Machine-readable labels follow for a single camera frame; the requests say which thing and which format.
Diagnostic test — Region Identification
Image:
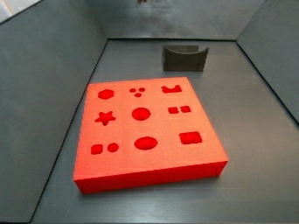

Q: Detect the black curved holder stand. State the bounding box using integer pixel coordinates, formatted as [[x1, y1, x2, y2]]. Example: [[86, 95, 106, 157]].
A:
[[163, 45, 210, 72]]

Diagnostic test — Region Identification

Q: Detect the red shape-sorting board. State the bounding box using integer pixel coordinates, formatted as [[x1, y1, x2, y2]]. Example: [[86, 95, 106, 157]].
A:
[[74, 77, 228, 194]]

